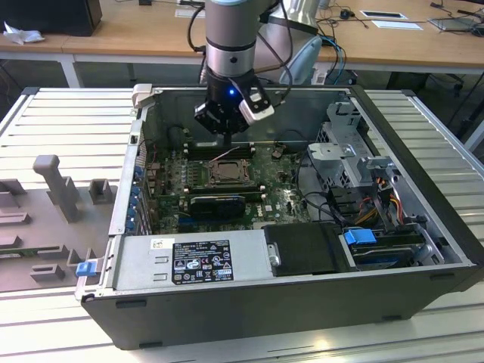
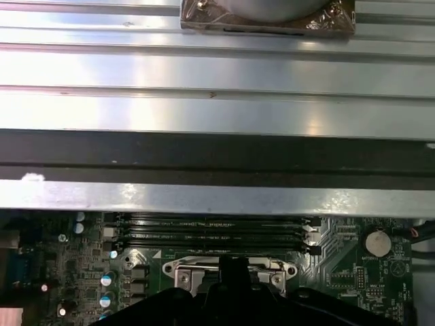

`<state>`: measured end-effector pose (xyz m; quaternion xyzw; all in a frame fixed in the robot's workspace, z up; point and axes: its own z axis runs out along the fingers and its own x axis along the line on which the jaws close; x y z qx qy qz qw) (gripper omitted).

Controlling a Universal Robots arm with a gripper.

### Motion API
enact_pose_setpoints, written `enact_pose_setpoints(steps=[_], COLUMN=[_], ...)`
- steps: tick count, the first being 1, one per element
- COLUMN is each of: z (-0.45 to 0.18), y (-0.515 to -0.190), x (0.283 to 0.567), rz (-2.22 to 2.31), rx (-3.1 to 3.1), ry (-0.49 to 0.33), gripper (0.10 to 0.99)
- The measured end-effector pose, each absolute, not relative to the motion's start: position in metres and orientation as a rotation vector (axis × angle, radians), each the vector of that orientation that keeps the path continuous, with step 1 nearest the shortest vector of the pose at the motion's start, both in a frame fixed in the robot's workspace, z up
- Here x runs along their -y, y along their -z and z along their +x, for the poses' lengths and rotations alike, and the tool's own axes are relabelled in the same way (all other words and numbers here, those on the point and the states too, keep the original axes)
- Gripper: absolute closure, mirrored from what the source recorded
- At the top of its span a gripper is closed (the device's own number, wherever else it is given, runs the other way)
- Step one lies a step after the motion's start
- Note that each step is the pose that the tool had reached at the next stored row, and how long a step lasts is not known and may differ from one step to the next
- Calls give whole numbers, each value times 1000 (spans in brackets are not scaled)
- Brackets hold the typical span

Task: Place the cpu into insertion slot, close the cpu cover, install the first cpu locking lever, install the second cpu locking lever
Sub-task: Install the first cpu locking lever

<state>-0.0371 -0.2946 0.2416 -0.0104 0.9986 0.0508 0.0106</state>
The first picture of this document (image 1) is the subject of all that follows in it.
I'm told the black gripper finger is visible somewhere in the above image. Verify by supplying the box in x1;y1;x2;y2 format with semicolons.
227;112;251;147
194;101;228;147

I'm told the metal wire locking lever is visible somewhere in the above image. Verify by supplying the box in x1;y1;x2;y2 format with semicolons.
211;146;242;163

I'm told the metal socket cover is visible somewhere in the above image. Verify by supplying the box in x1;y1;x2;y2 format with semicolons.
209;160;253;187

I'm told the black cylindrical component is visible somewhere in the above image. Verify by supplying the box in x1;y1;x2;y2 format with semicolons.
168;126;186;149

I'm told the grey case latch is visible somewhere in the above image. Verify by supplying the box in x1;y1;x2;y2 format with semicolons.
131;83;164;111

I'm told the green RAM stick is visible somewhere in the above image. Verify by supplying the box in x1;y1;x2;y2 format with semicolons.
188;191;266;202

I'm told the black graphics card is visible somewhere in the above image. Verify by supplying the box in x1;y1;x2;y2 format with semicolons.
188;194;247;221

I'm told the white desk grommet plate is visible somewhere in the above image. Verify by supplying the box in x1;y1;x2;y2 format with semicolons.
174;7;207;19
358;9;408;20
371;19;425;32

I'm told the green motherboard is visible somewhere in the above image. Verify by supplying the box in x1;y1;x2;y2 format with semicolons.
142;140;343;232

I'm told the silver metal drive cage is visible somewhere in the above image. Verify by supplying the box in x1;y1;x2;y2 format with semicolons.
305;100;404;190

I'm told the black plastic shroud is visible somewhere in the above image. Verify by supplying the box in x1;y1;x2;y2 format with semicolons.
262;222;358;278

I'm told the grey power supply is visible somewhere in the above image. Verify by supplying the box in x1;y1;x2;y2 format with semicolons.
109;229;274;292

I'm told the blue disk carrier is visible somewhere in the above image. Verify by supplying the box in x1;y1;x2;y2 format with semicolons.
343;228;417;270

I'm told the black computer box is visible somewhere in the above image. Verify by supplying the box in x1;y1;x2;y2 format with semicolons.
0;0;104;38

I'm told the black PC case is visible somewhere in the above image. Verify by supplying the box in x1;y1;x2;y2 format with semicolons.
74;83;480;351

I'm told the grey parts rack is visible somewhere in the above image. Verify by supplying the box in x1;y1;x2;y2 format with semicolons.
0;154;119;294

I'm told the blue plastic latch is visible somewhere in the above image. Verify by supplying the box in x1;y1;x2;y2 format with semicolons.
75;261;96;279

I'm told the crumpled white paper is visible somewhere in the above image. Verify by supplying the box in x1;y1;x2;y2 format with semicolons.
2;20;45;45

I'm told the grey tablet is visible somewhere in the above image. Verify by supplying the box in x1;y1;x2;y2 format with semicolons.
427;15;484;37

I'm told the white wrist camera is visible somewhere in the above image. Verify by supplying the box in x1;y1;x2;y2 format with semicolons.
237;88;276;123

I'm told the thin black cable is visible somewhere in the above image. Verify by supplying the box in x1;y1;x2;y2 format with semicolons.
278;129;309;144

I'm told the thick black cable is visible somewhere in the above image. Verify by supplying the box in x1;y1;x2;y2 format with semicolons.
295;154;343;228

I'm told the blue cable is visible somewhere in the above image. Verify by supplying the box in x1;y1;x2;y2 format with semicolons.
321;36;348;75

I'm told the coloured wire bundle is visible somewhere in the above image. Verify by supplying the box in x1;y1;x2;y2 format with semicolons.
355;180;402;225

